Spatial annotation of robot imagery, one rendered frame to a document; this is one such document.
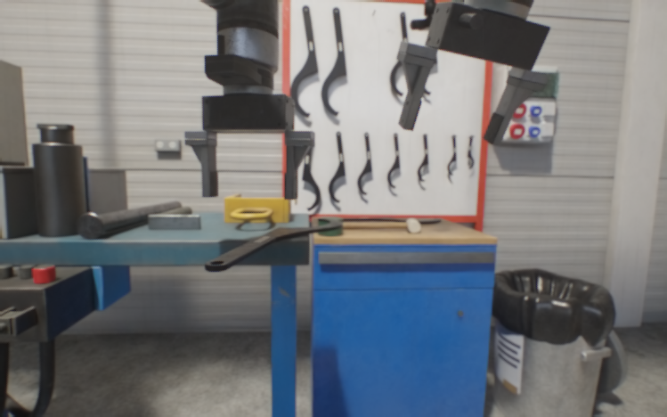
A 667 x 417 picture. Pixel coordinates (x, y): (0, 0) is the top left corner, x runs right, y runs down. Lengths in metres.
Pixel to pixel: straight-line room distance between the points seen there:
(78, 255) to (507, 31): 0.74
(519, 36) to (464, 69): 2.24
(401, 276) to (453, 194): 1.38
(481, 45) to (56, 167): 0.71
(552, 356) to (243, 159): 2.07
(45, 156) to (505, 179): 2.65
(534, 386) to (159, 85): 2.75
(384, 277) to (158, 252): 0.88
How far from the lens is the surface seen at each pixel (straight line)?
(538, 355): 1.88
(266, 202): 0.84
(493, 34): 0.48
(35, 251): 0.79
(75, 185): 0.79
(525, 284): 2.15
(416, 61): 0.46
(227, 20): 0.55
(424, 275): 1.38
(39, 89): 3.05
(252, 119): 0.52
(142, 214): 0.87
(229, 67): 0.47
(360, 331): 1.40
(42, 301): 0.66
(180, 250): 0.67
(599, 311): 1.83
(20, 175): 0.83
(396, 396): 1.58
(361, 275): 1.32
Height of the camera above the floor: 1.19
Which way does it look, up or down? 6 degrees down
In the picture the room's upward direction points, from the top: 1 degrees clockwise
